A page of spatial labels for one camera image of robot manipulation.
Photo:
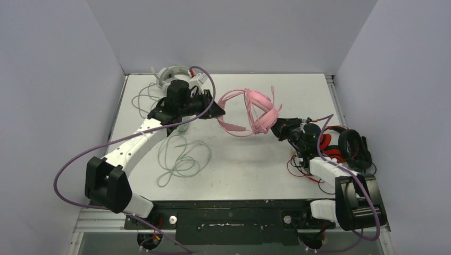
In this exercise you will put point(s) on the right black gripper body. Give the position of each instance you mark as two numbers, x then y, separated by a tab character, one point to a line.
288	128

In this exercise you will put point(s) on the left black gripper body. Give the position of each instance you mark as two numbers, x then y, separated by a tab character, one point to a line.
196	105

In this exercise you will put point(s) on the pink cat-ear headphones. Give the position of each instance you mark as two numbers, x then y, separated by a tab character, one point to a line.
262	113

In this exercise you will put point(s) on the mint green headphones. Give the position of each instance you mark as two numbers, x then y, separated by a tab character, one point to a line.
181	158

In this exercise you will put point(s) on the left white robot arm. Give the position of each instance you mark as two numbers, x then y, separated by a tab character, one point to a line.
106	181

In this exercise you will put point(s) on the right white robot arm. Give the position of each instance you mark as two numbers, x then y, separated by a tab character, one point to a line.
357	202

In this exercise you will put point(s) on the red and black headphones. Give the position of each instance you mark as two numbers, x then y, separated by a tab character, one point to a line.
345	146

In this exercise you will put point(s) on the white gaming headset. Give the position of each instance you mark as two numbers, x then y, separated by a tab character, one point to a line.
151	94

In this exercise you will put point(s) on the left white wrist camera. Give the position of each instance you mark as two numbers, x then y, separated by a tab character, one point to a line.
198	80

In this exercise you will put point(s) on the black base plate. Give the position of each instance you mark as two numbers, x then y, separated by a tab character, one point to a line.
288	222

